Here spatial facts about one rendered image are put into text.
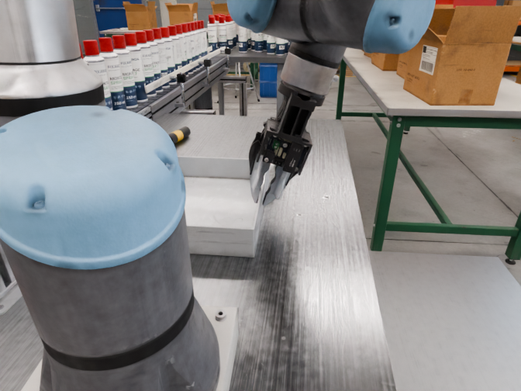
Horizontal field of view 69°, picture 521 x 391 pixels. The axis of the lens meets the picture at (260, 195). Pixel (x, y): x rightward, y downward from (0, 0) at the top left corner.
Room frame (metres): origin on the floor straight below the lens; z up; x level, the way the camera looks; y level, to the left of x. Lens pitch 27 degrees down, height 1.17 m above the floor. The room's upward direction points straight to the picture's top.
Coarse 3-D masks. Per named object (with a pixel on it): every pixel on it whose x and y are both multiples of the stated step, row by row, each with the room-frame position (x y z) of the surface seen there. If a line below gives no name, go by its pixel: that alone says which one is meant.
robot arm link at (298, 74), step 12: (288, 60) 0.56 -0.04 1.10; (300, 60) 0.54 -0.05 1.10; (288, 72) 0.55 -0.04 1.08; (300, 72) 0.54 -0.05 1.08; (312, 72) 0.54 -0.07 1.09; (324, 72) 0.54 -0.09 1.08; (288, 84) 0.55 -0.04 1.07; (300, 84) 0.54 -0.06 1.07; (312, 84) 0.54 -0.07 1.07; (324, 84) 0.54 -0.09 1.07
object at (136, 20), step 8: (128, 8) 5.94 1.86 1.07; (136, 8) 5.92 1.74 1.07; (144, 8) 5.90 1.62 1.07; (152, 8) 6.08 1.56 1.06; (128, 16) 5.97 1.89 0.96; (136, 16) 5.95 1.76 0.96; (144, 16) 5.94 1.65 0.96; (152, 16) 6.04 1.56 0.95; (128, 24) 5.97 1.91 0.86; (136, 24) 5.96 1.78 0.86; (144, 24) 5.94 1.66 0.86; (152, 24) 6.01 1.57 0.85
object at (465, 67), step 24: (456, 24) 1.56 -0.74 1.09; (480, 24) 1.56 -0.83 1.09; (504, 24) 1.56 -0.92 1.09; (432, 48) 1.67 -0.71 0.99; (456, 48) 1.58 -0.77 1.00; (480, 48) 1.58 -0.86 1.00; (504, 48) 1.58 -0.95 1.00; (408, 72) 1.88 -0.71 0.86; (432, 72) 1.62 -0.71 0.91; (456, 72) 1.58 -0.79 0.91; (480, 72) 1.58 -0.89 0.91; (432, 96) 1.58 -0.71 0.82; (456, 96) 1.58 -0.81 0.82; (480, 96) 1.58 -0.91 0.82
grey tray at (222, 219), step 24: (192, 168) 0.74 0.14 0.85; (216, 168) 0.74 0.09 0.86; (240, 168) 0.73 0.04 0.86; (192, 192) 0.67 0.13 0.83; (216, 192) 0.67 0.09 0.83; (240, 192) 0.67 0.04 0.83; (264, 192) 0.63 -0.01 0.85; (192, 216) 0.57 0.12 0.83; (216, 216) 0.57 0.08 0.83; (240, 216) 0.57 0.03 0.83; (192, 240) 0.47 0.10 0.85; (216, 240) 0.47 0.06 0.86; (240, 240) 0.46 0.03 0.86
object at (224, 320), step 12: (216, 312) 0.30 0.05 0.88; (228, 312) 0.31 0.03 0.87; (216, 324) 0.29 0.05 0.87; (228, 324) 0.29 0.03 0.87; (228, 336) 0.27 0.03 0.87; (228, 348) 0.26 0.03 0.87; (228, 360) 0.25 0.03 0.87; (36, 372) 0.23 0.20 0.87; (228, 372) 0.24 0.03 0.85; (36, 384) 0.22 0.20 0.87; (228, 384) 0.24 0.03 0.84
